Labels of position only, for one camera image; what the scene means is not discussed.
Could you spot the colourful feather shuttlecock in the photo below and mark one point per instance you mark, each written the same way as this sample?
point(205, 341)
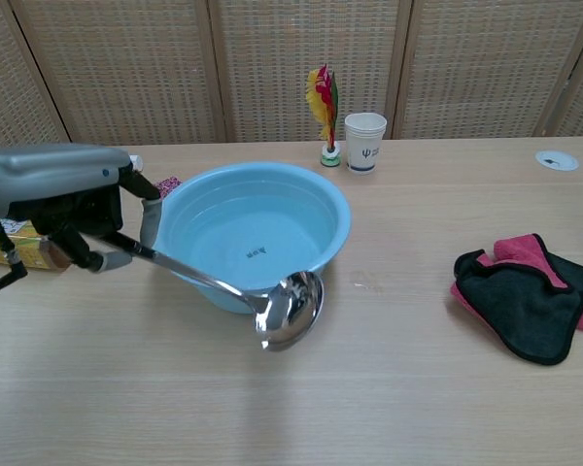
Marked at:
point(326, 107)

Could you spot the pink patterned packet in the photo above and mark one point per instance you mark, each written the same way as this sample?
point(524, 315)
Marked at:
point(170, 184)

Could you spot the white paper cup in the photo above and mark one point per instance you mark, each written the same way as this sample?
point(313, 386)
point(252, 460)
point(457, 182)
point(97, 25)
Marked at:
point(364, 145)

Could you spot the light blue bowl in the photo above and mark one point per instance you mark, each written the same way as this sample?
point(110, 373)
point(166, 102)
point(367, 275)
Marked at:
point(252, 218)

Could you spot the pink and black cloth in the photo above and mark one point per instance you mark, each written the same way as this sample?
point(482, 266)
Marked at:
point(520, 310)

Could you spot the yellow tea bottle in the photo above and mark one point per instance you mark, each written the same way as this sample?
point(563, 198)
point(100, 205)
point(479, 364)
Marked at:
point(10, 247)

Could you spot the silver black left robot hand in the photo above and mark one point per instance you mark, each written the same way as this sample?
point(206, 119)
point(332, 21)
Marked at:
point(53, 175)

